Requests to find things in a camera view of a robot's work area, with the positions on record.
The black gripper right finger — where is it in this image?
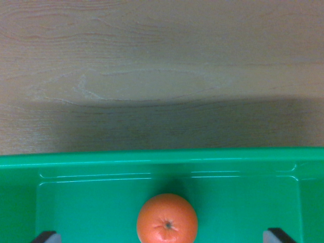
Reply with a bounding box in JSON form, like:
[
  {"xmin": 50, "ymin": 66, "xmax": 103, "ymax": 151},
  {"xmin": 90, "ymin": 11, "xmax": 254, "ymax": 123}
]
[{"xmin": 263, "ymin": 228, "xmax": 296, "ymax": 243}]

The orange fruit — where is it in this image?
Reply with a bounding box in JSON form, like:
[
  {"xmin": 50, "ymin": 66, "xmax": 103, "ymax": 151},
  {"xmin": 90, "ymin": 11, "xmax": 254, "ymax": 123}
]
[{"xmin": 136, "ymin": 193, "xmax": 198, "ymax": 243}]

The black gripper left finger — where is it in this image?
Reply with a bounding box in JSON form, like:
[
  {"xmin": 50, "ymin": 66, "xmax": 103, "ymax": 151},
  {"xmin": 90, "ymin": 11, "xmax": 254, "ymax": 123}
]
[{"xmin": 31, "ymin": 231, "xmax": 62, "ymax": 243}]

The green plastic bin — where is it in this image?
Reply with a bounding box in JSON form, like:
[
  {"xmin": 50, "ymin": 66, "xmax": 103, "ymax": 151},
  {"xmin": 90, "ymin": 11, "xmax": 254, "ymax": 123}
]
[{"xmin": 0, "ymin": 146, "xmax": 324, "ymax": 243}]

